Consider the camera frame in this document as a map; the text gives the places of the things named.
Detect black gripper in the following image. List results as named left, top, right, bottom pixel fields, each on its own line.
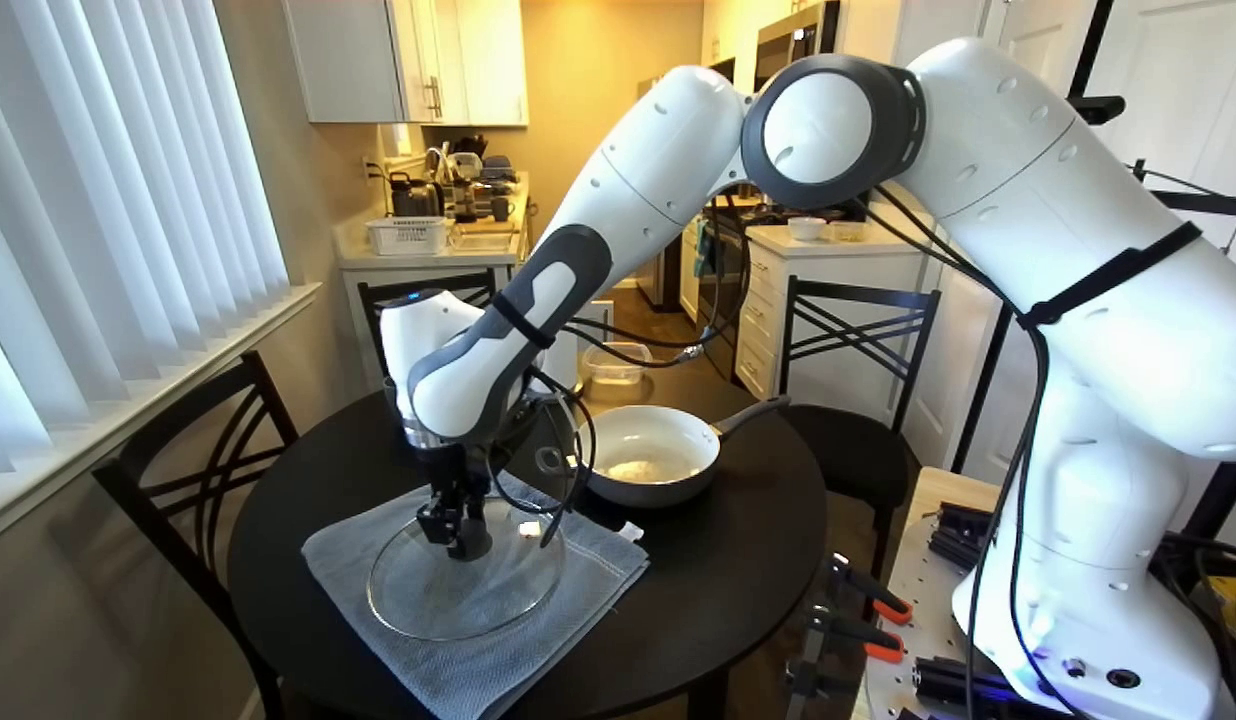
left=417, top=440, right=499, bottom=564

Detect glass lid with grey knob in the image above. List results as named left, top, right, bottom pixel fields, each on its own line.
left=365, top=511, right=569, bottom=645

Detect blue-grey dish cloth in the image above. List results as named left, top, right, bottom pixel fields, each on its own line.
left=301, top=477, right=651, bottom=720

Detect clear plastic container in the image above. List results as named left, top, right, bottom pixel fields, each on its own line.
left=580, top=339, right=656, bottom=399

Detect white kitchen counter unit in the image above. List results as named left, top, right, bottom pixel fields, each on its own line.
left=331, top=212, right=530, bottom=393

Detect round black table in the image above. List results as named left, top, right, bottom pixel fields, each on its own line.
left=229, top=393, right=834, bottom=720

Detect white plastic tray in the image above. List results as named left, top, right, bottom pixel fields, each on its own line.
left=369, top=212, right=455, bottom=258

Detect black coffee maker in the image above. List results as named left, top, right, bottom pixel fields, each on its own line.
left=388, top=166, right=450, bottom=221

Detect white window sill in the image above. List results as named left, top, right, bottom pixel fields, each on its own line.
left=0, top=280, right=327, bottom=551

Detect black oven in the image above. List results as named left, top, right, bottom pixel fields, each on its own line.
left=692, top=203, right=751, bottom=383

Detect black clamp orange tips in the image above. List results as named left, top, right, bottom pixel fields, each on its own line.
left=819, top=547, right=915, bottom=632
left=808, top=600, right=912, bottom=668

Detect white drawer cabinet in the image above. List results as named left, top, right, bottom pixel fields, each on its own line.
left=732, top=217, right=920, bottom=410

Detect white robot mounting platform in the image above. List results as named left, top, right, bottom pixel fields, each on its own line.
left=848, top=464, right=1236, bottom=720

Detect white vertical blinds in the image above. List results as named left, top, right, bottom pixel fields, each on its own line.
left=0, top=0, right=294, bottom=477

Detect white upper kitchen cabinets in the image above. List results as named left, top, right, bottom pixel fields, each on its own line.
left=282, top=0, right=532, bottom=131

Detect dark microwave oven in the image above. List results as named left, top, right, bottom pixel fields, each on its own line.
left=750, top=0, right=842, bottom=93

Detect black tripod stand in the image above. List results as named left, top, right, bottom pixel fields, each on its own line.
left=953, top=0, right=1236, bottom=535

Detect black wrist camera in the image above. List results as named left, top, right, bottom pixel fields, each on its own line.
left=499, top=396, right=585, bottom=511

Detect cream frying pan grey handle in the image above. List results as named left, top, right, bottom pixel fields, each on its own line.
left=580, top=393, right=791, bottom=511

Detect black bracket blocks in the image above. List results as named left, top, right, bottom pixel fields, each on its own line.
left=929, top=498, right=999, bottom=574

